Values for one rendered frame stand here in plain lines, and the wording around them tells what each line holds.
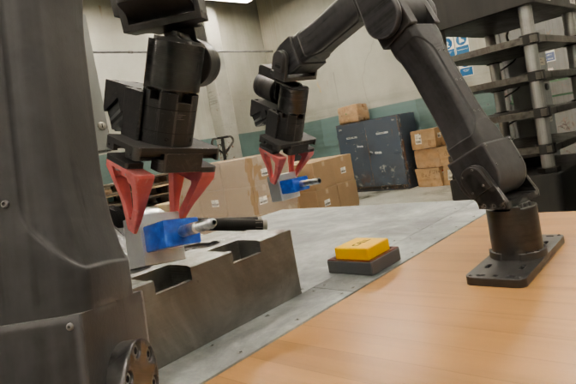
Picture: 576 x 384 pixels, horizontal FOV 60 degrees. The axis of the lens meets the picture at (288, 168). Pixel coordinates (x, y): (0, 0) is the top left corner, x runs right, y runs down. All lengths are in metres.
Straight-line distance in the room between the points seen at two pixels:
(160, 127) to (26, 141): 0.30
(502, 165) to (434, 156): 6.67
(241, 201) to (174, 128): 4.07
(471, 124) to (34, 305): 0.58
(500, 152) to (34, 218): 0.58
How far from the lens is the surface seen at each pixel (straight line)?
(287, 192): 1.00
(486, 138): 0.69
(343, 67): 8.66
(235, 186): 4.58
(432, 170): 7.37
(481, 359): 0.48
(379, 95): 8.22
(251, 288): 0.63
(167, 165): 0.51
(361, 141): 7.86
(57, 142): 0.23
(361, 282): 0.70
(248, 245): 0.66
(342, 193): 5.58
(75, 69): 0.26
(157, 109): 0.51
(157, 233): 0.52
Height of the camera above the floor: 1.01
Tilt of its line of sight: 3 degrees down
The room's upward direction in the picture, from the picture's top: 10 degrees counter-clockwise
